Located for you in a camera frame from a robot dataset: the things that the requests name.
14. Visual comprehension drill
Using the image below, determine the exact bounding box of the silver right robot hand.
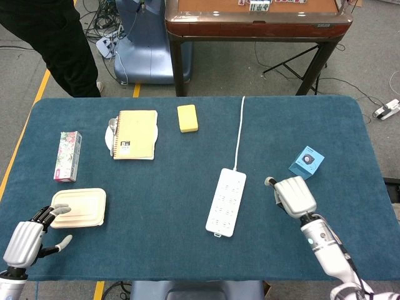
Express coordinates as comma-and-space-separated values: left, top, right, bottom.
264, 176, 318, 219

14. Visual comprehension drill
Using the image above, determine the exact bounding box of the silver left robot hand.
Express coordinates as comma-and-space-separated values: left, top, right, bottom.
2, 203, 73, 270

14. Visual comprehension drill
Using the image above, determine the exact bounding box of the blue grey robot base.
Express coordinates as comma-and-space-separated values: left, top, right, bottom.
129, 279, 265, 300

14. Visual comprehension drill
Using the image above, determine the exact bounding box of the white floor power strip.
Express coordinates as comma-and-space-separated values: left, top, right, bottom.
94, 30, 124, 60
372, 98, 400, 121

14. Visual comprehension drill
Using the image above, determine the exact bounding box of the small blue product box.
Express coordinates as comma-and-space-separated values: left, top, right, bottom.
287, 145, 325, 181

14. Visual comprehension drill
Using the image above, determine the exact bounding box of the beige lidded lunch box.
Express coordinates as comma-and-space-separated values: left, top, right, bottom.
49, 187, 108, 229

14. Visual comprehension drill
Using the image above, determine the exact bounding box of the floral print carton box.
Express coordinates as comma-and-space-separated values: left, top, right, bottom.
53, 131, 83, 183

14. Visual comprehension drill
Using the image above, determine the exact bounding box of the yellow sponge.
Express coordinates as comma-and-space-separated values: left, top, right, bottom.
176, 104, 199, 134

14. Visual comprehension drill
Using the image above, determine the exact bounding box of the white plate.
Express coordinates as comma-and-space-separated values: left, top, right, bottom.
104, 117, 159, 151

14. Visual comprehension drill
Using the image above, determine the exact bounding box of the blue table cloth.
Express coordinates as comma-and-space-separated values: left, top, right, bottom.
0, 95, 393, 282

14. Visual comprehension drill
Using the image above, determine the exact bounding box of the metal spoon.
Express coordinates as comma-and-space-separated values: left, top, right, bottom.
107, 117, 119, 158

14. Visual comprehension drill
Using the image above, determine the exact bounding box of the yellow spiral notebook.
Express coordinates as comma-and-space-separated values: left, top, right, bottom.
112, 109, 159, 161

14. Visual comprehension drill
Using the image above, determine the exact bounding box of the brown mahjong table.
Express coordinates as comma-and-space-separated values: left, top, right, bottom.
164, 0, 354, 98

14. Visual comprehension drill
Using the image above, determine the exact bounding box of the mahjong tile row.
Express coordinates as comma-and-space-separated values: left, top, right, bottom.
237, 0, 309, 13

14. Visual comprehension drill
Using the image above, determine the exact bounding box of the person in black clothes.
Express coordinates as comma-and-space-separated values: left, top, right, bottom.
0, 0, 103, 99

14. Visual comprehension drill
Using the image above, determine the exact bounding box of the white cable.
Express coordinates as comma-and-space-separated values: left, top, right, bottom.
232, 96, 246, 171

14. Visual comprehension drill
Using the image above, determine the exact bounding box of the long black floor cable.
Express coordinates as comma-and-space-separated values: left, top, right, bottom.
253, 42, 386, 109

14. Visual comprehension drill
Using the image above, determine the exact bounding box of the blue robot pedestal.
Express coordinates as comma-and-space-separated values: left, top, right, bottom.
113, 0, 193, 85

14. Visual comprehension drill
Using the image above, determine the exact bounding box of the black floor cable tangle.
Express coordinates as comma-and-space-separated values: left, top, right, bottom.
77, 0, 126, 43

